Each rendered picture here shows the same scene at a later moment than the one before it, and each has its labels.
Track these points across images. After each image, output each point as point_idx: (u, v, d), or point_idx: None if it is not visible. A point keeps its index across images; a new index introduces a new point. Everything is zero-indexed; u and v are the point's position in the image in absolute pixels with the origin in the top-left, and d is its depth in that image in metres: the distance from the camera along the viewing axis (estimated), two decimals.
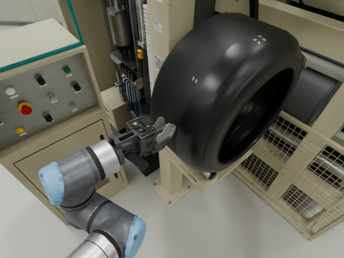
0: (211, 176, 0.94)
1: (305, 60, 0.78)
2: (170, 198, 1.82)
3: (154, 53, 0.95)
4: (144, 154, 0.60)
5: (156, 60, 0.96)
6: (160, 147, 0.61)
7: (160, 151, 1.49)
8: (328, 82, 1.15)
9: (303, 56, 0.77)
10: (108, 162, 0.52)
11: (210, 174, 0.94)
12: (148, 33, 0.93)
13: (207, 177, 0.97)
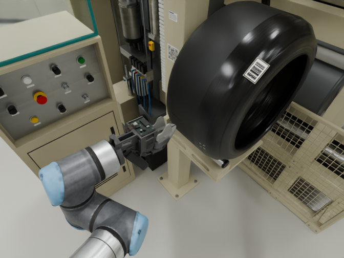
0: (228, 161, 0.96)
1: (258, 74, 0.58)
2: (177, 192, 1.83)
3: (168, 43, 0.96)
4: (144, 154, 0.60)
5: (169, 49, 0.98)
6: (160, 147, 0.62)
7: (169, 144, 1.50)
8: (337, 73, 1.16)
9: (250, 77, 0.59)
10: (108, 162, 0.52)
11: (227, 159, 0.97)
12: (163, 23, 0.94)
13: (220, 163, 0.96)
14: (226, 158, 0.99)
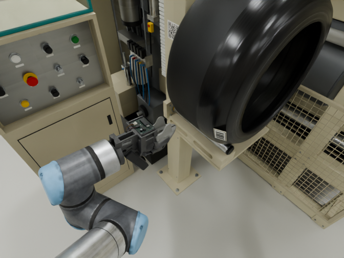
0: (227, 154, 0.90)
1: (223, 137, 0.70)
2: (177, 186, 1.76)
3: (168, 20, 0.89)
4: (144, 154, 0.60)
5: (170, 27, 0.91)
6: (160, 147, 0.61)
7: None
8: None
9: (220, 137, 0.72)
10: (108, 161, 0.51)
11: (225, 152, 0.90)
12: None
13: None
14: (223, 150, 0.90)
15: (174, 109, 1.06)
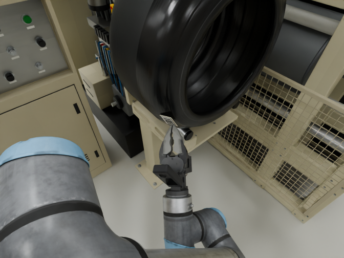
0: (190, 132, 0.83)
1: (172, 122, 0.68)
2: (155, 180, 1.71)
3: None
4: None
5: None
6: (160, 154, 0.70)
7: (142, 125, 1.38)
8: (320, 39, 1.04)
9: (171, 123, 0.70)
10: None
11: (189, 130, 0.84)
12: None
13: (181, 136, 0.85)
14: (189, 128, 0.85)
15: None
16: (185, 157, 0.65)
